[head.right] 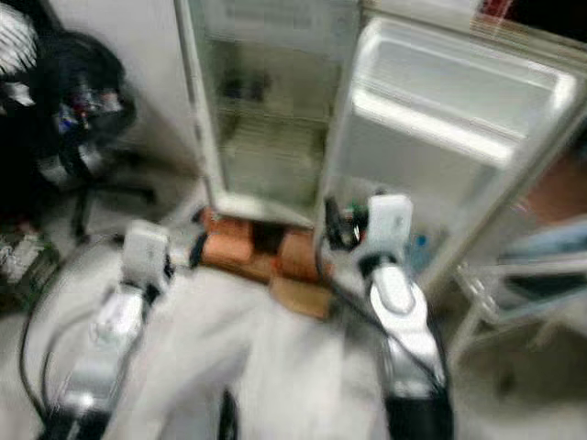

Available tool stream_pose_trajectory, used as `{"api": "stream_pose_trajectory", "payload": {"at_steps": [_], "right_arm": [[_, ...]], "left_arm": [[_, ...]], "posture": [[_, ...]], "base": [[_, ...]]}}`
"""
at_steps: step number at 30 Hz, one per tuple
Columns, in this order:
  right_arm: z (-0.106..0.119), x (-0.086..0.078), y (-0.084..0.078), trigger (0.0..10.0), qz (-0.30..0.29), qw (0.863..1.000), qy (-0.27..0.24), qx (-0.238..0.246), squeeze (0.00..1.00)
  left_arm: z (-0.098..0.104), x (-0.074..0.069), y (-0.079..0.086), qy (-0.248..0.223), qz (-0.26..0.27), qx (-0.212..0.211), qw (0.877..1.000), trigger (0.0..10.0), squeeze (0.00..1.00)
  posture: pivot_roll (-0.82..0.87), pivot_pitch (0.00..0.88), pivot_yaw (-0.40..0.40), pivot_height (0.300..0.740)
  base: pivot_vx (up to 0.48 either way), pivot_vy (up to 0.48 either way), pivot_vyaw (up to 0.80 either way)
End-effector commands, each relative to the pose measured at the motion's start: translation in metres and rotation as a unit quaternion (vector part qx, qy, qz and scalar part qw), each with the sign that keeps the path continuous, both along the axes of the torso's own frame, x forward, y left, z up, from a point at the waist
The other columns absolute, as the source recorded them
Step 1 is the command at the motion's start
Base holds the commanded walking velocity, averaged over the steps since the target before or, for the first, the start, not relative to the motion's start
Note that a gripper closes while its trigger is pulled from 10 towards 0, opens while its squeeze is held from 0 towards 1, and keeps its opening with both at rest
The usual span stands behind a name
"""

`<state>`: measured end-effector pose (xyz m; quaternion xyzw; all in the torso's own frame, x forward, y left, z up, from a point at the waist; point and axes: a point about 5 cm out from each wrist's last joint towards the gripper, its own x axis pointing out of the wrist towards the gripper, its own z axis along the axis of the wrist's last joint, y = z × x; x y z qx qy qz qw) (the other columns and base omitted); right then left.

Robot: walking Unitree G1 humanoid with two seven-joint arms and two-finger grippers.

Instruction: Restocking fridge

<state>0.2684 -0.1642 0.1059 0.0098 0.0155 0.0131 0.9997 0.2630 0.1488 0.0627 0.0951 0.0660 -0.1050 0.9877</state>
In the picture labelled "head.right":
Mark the brown cardboard sheet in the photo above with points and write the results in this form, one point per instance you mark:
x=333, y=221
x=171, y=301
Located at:
x=301, y=295

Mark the black standing fan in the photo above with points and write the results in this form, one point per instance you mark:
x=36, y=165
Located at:
x=87, y=101

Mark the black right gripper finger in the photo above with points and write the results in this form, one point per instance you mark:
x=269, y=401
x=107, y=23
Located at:
x=333, y=223

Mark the blue capped water bottle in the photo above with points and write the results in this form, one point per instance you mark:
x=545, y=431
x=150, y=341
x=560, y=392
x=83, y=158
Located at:
x=419, y=255

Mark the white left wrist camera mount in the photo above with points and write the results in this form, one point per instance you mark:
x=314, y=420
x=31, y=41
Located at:
x=147, y=249

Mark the white metal rack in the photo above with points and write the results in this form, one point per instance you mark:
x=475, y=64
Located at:
x=514, y=307

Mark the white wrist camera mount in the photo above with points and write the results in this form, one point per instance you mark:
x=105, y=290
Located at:
x=392, y=227
x=147, y=249

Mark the white fan grille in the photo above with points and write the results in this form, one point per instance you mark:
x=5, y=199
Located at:
x=14, y=38

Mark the clear crisper drawer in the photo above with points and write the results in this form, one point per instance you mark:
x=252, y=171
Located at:
x=261, y=170

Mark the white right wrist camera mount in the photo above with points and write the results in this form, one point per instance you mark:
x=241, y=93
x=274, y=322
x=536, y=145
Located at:
x=392, y=227

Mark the red brick stack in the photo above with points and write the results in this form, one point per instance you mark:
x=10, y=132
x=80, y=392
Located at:
x=229, y=247

